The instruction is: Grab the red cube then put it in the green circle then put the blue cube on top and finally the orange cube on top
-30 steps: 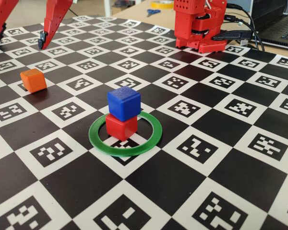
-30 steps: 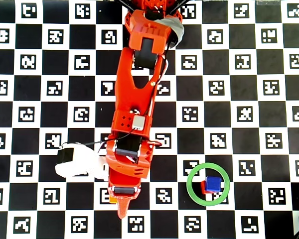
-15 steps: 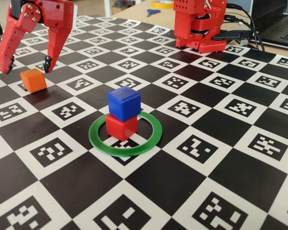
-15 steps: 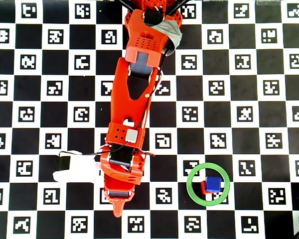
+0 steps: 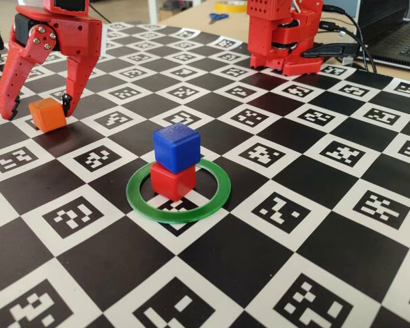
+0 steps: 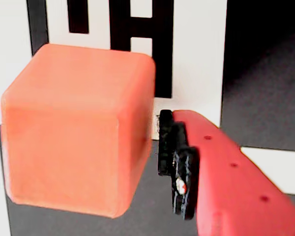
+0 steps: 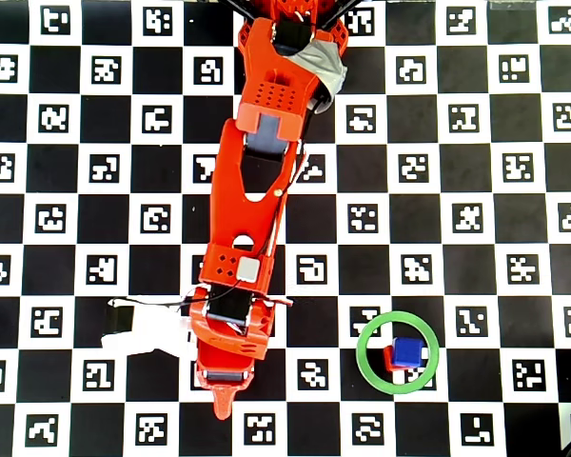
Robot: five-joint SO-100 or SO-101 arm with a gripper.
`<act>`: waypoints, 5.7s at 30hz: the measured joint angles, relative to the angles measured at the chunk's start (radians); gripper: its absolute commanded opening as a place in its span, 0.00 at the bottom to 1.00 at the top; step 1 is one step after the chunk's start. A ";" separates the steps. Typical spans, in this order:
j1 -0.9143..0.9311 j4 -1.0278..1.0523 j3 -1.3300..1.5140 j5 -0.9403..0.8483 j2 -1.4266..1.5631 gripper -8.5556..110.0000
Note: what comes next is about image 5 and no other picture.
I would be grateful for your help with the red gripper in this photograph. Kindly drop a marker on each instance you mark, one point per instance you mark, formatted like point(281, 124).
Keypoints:
point(76, 37)

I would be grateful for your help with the orange cube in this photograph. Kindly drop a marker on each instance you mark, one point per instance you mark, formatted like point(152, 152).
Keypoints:
point(49, 116)

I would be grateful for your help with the blue cube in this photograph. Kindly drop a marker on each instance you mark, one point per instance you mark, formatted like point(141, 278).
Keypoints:
point(176, 150)

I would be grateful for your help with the red cube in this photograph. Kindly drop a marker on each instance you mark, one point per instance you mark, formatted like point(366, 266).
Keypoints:
point(171, 182)

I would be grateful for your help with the red robot arm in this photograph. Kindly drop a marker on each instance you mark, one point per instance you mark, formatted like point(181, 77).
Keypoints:
point(263, 34)

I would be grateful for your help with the white table leg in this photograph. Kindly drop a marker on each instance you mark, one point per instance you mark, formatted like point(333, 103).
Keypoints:
point(155, 10)

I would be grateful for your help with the dark office chair base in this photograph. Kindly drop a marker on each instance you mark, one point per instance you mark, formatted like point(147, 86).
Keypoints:
point(177, 4)

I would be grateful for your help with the yellow tape roll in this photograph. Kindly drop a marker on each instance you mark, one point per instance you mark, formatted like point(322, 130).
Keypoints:
point(222, 7)

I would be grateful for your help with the black white marker board mat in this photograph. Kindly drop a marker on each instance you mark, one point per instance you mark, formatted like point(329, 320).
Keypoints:
point(242, 256)

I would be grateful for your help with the flat black power connector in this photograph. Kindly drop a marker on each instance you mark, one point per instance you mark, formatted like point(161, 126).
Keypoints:
point(331, 50)

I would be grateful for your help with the black laptop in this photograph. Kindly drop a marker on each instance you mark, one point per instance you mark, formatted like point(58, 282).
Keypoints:
point(389, 20)

